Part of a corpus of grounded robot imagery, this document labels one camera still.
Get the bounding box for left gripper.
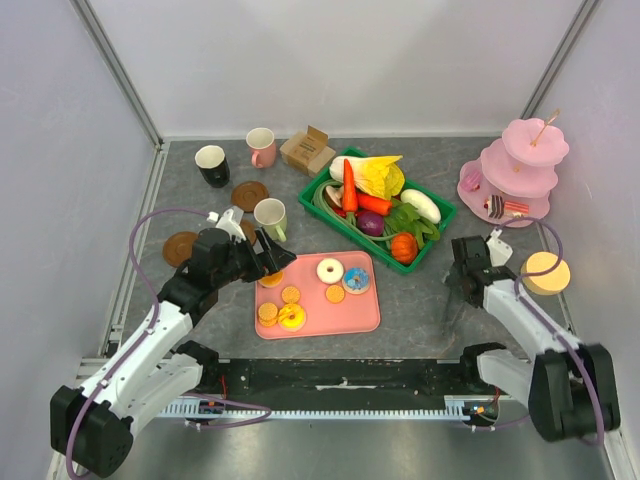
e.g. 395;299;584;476
213;226;296;287

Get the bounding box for chocolate cake slice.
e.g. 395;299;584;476
484;195;505;219

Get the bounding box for red striped cake slice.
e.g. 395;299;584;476
504;201;529;218

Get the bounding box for pink macaron cake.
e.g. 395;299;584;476
461;170;483;192

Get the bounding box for brown saucer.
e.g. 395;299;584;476
231;181;269;213
162;231;198;268

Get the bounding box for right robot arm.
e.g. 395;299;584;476
447;236;621;442

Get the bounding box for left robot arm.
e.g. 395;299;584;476
50;228;296;479

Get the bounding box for round biscuit upper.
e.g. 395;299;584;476
281;285;301;304

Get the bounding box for round biscuit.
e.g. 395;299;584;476
325;285;346;304
281;285;301;304

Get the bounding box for green mug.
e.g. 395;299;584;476
253;198;287;242

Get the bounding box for stacked biscuits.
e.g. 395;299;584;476
257;302;279;327

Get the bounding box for white radish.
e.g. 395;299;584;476
400;189;441;224

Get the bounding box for small orange pumpkin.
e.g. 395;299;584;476
391;232;419;265

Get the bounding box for yellow glazed donut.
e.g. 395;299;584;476
277;303;306;332

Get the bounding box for pink serving tray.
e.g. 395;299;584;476
255;251;381;340

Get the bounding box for green leafy vegetable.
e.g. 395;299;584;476
385;198;440;249

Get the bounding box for white glazed donut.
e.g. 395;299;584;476
316;258;344;285

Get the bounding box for round biscuit right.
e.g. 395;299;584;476
325;285;346;304

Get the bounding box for yellow round sponge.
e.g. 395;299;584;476
520;251;571;296

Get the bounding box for mushroom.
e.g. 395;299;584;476
324;186;343;208

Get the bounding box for pink three-tier cake stand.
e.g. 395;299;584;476
457;110;570;228

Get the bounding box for green long beans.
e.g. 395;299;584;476
312;180;397;242

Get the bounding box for purple onion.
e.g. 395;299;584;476
356;211;385;237

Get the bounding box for blue sprinkled donut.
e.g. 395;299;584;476
342;267;370;295

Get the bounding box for lying carrot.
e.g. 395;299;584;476
356;192;392;216

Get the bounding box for black mug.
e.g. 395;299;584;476
194;145;230;188

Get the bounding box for upright carrot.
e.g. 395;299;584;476
342;159;358;213

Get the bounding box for napa cabbage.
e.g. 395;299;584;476
329;155;405;200

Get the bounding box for pink mug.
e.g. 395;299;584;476
246;127;277;169

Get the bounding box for cardboard box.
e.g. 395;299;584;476
280;126;336;178

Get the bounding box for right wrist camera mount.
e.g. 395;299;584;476
485;228;513;267

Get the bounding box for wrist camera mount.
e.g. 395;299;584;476
485;228;513;267
206;206;246;243

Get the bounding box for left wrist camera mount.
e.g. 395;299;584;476
206;206;246;243

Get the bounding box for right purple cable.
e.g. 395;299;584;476
462;217;607;446

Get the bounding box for purple cable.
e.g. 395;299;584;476
64;208;274;479
462;217;607;446

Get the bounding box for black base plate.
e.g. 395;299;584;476
196;359;494;412

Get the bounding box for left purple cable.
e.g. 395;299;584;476
64;208;274;479

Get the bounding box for white cable duct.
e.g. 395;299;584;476
157;397;470;422

